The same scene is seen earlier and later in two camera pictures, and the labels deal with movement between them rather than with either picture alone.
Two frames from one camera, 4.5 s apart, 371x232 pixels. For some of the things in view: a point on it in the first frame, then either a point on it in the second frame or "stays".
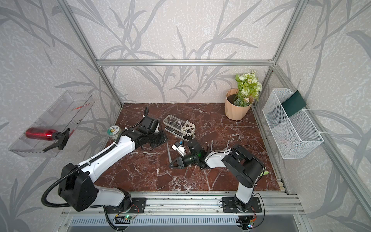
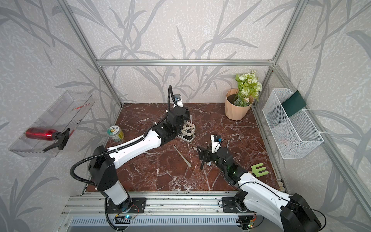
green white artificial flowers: x=249 y=89 stays
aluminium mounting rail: x=189 y=204 stays
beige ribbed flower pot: x=233 y=112 stays
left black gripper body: x=156 y=139 → x=186 y=117
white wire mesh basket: x=295 y=136 stays
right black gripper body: x=187 y=160 → x=215 y=159
